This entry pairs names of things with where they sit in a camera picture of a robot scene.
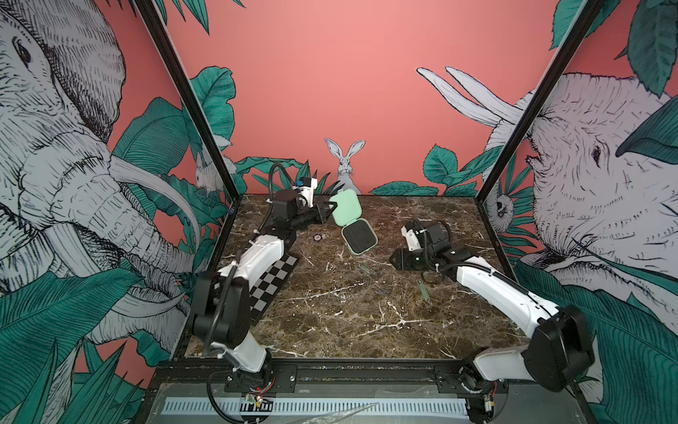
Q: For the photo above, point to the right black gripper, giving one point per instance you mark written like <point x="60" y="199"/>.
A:
<point x="402" y="255"/>

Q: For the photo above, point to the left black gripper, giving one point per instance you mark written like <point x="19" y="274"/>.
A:
<point x="320" y="212"/>

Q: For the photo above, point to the mint green nail clipper case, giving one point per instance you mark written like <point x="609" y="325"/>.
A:
<point x="357" y="233"/>

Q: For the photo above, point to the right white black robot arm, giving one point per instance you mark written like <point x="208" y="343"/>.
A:
<point x="560" y="347"/>

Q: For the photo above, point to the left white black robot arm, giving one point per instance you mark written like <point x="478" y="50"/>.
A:
<point x="220" y="314"/>

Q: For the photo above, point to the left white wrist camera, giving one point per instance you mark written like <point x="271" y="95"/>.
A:
<point x="306" y="187"/>

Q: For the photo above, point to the black front mounting rail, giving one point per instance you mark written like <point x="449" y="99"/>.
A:
<point x="288" y="375"/>

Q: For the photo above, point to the white slotted cable duct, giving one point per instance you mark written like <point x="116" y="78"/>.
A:
<point x="290" y="406"/>

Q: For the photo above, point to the left black frame post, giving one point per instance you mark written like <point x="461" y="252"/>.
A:
<point x="152" y="19"/>

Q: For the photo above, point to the black frame post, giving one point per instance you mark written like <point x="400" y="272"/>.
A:
<point x="582" y="22"/>
<point x="152" y="19"/>

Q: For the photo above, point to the right black frame post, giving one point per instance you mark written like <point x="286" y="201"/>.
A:
<point x="582" y="22"/>

